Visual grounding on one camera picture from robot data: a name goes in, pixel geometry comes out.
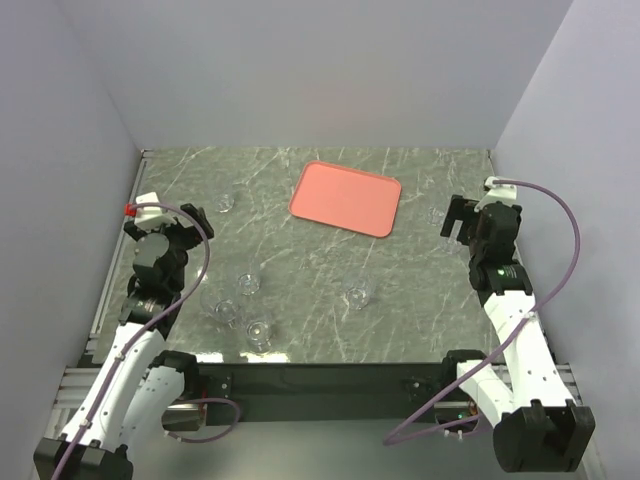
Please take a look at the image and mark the clear glass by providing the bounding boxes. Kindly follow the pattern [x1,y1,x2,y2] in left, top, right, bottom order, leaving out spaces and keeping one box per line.
[213,192,235,213]
[342,270,376,310]
[200,285,241,326]
[243,309,274,353]
[426,207,446,227]
[233,259,261,296]

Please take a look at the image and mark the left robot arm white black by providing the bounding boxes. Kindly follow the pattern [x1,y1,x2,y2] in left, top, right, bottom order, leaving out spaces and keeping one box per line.
[33,194,214,479]

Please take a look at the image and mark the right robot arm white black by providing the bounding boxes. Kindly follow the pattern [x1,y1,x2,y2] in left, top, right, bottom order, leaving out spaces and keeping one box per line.
[440,195,595,473]

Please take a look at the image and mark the pink plastic tray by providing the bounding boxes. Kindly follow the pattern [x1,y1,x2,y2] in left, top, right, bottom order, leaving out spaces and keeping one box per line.
[288,161,402,238]

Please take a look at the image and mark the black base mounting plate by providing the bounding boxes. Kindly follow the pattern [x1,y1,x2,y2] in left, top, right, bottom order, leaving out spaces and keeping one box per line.
[184,360,455,422]

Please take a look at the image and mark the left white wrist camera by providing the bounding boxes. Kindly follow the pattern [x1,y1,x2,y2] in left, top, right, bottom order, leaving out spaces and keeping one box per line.
[125,192,173,231]

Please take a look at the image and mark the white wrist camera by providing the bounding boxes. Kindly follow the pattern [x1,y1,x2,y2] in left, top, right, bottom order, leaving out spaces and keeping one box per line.
[125,192,173,231]
[478,176,517,210]

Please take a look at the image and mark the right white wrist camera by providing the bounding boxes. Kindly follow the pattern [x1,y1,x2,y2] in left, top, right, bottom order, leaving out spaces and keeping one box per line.
[478,176,517,210]

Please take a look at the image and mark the aluminium rail frame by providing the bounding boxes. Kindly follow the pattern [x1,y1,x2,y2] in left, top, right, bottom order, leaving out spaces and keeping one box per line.
[52,149,154,411]

